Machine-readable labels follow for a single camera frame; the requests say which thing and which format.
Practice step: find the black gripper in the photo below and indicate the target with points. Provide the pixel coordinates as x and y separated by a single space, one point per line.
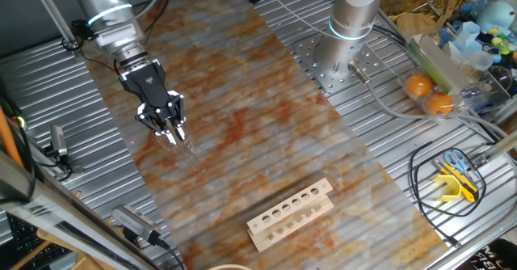
148 86

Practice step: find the clear glass test tube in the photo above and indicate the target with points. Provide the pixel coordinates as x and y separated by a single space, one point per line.
189 153

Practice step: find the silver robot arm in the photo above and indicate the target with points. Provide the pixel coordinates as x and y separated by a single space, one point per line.
109 11

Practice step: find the wooden test tube rack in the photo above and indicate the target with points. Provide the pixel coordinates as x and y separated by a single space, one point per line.
325 186

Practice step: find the orange marble pattern mat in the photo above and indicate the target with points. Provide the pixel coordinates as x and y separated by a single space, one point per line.
262 140

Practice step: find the slanted metal pole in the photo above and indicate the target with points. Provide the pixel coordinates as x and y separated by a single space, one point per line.
50 9

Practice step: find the orange stick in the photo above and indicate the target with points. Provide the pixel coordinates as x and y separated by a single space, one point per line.
8 140

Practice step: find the printed beige paper bucket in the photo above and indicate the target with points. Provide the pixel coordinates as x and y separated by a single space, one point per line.
230 266

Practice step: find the black keyboard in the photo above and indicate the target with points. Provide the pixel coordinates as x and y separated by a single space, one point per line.
24 241

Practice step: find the orange ball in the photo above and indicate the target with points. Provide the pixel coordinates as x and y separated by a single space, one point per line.
418 85
439 103

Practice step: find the clear plastic egg tray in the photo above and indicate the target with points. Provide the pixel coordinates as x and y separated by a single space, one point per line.
422 102

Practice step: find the round wooden disc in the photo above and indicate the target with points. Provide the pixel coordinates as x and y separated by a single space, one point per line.
416 23

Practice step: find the long clear box green stick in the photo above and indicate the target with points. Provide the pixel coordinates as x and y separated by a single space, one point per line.
444 64

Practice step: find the yellow curved plastic holder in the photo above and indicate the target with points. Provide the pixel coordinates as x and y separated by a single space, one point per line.
457 187

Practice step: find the yellow utility knife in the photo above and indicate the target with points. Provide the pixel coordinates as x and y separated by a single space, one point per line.
464 187

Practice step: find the blue hexagonal box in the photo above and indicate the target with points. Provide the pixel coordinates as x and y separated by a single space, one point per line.
469 31

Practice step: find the clear plastic measuring cup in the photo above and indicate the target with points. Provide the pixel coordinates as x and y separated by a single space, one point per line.
480 60

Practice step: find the clear glass dome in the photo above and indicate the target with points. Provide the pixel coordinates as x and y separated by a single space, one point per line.
501 78

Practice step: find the green yellow small toy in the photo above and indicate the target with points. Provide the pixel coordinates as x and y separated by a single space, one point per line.
501 45

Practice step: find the light blue plush toy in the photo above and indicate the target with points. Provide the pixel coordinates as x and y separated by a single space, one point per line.
497 17

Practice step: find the black board white letters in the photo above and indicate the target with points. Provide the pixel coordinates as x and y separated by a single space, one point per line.
493 258

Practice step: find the slim grey camera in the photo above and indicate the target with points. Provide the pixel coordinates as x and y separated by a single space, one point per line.
58 138

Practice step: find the ribbed grey depth camera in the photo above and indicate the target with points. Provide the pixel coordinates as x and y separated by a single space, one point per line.
133 221

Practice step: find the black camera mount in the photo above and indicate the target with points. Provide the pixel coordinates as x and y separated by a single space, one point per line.
54 152

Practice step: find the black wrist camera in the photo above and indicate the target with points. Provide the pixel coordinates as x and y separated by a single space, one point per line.
84 29

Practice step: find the grey metal frame bar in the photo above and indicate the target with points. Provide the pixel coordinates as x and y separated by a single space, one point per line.
60 221

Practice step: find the aluminium rail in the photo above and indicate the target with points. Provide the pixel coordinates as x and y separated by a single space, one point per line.
501 146

